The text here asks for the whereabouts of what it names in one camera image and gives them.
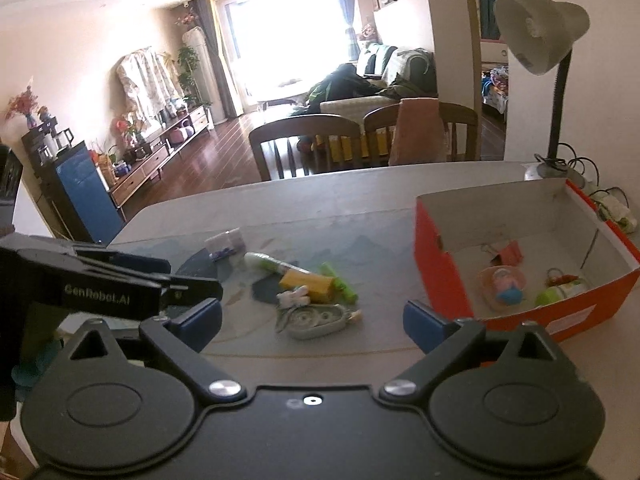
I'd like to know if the sofa with cushions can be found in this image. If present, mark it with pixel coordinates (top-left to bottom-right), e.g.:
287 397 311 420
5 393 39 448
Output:
319 42 439 127

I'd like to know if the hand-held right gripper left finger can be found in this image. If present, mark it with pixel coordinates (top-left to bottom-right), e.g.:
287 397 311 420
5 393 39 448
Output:
70 298 247 404

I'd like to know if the grey window curtain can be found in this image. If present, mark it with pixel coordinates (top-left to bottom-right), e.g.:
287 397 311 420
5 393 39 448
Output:
192 0 241 120

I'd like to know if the orange pink bottle charm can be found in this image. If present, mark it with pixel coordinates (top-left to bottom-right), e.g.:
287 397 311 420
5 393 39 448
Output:
481 240 525 266

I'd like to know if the black blue water dispenser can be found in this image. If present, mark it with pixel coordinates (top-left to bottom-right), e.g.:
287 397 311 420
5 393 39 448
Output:
22 116 127 244

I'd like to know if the white desk lamp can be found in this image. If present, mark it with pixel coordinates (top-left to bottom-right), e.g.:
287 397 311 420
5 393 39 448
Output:
493 0 592 182

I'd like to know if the vase with red flowers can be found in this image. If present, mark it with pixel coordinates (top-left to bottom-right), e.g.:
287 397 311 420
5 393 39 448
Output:
4 82 42 129

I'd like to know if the orange cardboard box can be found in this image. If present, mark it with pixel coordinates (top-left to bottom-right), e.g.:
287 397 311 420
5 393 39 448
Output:
413 177 640 345

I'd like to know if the white bunny plush charm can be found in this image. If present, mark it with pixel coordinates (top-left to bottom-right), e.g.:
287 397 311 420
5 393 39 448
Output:
276 285 311 309

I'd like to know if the blue window curtain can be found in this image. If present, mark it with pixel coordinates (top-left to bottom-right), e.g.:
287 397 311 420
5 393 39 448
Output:
325 0 362 63

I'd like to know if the small white plastic case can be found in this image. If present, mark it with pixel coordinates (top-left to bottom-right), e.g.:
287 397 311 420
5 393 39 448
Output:
204 228 245 261

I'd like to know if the green marker pen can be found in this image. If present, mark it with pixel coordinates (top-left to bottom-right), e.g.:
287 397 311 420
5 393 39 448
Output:
319 261 360 303

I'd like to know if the white green tube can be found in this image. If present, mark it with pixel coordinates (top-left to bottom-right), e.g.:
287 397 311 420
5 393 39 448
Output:
243 252 297 274

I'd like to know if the glitter jar with green lid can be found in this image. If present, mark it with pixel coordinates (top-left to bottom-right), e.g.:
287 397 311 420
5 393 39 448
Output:
534 268 592 309

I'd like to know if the dark clothes pile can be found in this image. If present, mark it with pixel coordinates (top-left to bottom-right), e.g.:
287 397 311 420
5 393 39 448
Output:
301 62 382 112

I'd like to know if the white standing air conditioner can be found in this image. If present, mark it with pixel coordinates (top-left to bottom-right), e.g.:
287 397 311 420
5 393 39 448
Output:
182 27 217 107

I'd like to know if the yellow rectangular box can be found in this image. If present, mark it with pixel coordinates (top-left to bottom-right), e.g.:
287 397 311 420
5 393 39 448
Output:
278 269 336 304

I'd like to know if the white power strip with cables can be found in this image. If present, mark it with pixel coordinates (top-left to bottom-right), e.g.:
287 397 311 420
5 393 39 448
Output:
555 142 640 234

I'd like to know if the pink towel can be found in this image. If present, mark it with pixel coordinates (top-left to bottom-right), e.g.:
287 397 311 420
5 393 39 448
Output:
388 97 448 166

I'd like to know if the wooden tv cabinet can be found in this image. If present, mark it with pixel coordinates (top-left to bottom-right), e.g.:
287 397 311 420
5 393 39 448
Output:
107 103 214 209

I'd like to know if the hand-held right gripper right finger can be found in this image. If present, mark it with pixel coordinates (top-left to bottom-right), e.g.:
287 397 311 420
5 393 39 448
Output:
380 300 566 403

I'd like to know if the white green correction tape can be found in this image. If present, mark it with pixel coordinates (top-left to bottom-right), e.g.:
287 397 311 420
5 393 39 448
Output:
276 303 364 342

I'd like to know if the dark wooden dining chair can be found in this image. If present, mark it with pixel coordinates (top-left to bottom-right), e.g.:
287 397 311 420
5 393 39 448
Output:
248 114 362 182
363 102 480 167

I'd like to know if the green potted plant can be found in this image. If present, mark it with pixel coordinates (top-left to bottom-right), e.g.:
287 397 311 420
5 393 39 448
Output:
176 45 201 97

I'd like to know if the small snow globe toy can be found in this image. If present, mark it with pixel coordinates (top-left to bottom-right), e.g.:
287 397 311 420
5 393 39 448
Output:
477 265 529 301

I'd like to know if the white coffee table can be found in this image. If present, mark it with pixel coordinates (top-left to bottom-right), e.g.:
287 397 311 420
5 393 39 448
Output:
246 79 322 107

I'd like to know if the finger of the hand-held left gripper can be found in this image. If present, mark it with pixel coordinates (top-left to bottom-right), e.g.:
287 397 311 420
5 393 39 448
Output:
162 274 224 308
75 242 171 276

